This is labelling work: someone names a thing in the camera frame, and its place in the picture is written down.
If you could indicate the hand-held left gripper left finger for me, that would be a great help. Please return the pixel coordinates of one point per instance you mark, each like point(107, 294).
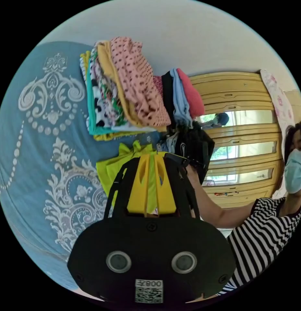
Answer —
point(137, 194)

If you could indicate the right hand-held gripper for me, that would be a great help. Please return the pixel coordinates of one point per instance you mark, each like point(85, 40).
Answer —
point(197, 150)

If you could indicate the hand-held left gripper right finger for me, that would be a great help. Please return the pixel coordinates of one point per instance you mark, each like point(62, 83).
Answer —
point(166, 196)

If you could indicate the lime green shirt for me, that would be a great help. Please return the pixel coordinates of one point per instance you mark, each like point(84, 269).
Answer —
point(109, 170)

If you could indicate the person's right forearm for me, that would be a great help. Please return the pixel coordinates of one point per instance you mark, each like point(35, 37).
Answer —
point(221, 209)

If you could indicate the person's right hand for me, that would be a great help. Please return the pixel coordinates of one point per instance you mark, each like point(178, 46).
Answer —
point(192, 175)

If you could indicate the yellow wooden cupboard with mirrors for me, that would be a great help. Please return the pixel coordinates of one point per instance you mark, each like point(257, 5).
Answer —
point(240, 132)

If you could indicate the pile of clothes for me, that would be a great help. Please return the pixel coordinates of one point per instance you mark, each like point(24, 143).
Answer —
point(131, 92)

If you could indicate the person's body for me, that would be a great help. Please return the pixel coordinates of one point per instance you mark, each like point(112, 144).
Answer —
point(262, 238)

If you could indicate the bed with blue printed quilt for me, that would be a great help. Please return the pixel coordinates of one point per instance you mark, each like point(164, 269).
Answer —
point(31, 158)

